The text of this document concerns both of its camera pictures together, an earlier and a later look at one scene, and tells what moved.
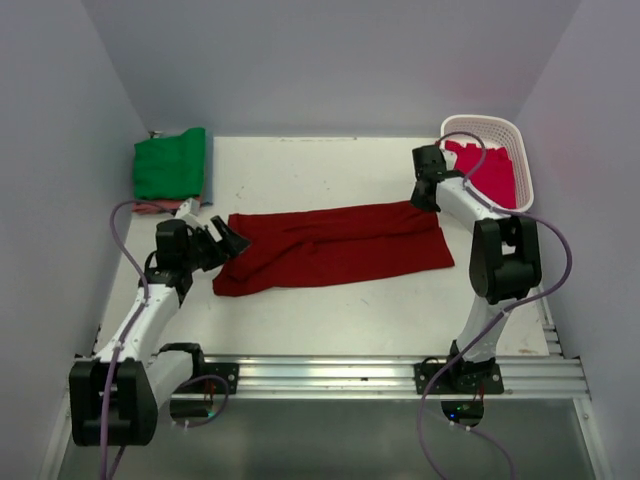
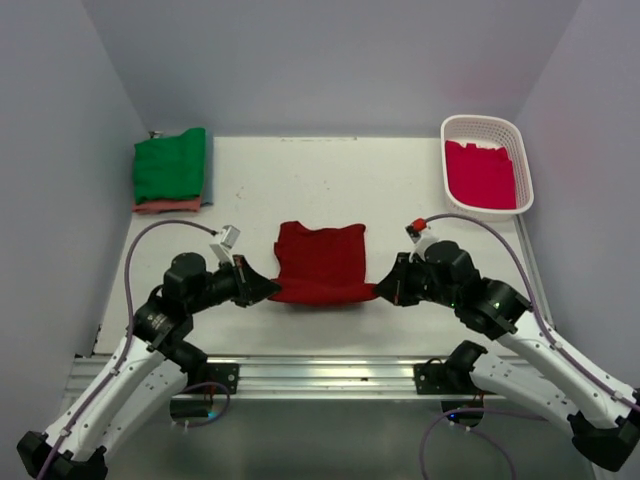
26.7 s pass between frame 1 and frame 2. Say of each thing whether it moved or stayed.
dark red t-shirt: moved
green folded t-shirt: stayed
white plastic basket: stayed
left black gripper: moved
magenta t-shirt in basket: stayed
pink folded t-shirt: stayed
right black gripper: moved
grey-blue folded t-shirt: stayed
